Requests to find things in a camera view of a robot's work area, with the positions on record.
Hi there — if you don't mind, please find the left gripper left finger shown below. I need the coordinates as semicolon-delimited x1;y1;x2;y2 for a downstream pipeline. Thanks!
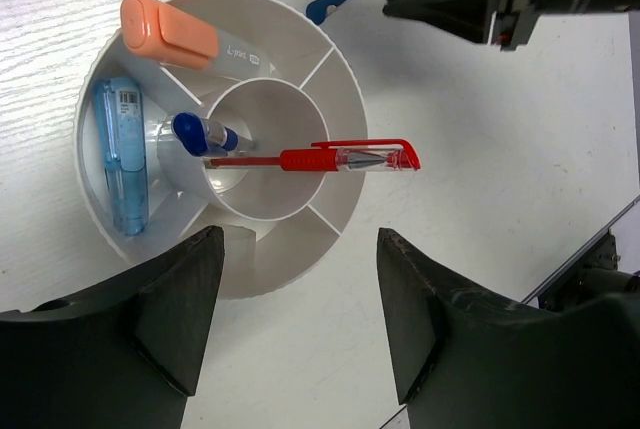
1;226;225;428

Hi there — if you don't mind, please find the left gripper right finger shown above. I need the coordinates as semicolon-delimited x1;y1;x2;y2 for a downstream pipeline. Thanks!
377;228;639;428

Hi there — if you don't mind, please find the red ballpoint pen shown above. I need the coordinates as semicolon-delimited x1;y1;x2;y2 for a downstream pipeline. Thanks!
203;139;421;173

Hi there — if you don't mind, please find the blue highlighter marker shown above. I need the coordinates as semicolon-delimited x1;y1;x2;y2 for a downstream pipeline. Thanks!
93;77;149;236

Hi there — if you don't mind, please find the orange highlighter marker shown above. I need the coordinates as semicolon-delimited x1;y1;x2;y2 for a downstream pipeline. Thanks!
120;0;279;80

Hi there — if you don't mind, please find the white round divided organizer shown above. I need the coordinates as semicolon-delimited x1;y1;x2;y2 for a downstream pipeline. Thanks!
74;0;367;298

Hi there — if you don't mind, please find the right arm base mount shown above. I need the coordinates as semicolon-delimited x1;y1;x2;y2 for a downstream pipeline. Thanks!
523;199;639;312

